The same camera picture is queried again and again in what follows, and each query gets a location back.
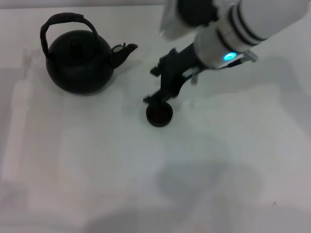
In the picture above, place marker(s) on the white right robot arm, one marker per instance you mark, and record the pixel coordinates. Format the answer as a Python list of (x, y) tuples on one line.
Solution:
[(255, 21)]

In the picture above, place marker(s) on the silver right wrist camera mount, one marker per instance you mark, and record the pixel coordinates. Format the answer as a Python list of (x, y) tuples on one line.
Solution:
[(250, 57)]

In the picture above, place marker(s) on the black cast iron teapot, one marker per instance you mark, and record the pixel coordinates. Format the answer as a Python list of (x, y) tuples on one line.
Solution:
[(77, 70)]

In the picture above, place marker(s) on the small dark round teacup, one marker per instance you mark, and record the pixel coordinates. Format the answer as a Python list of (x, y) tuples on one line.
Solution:
[(159, 116)]

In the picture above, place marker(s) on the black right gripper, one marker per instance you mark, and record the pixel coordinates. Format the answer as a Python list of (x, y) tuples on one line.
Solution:
[(177, 65)]

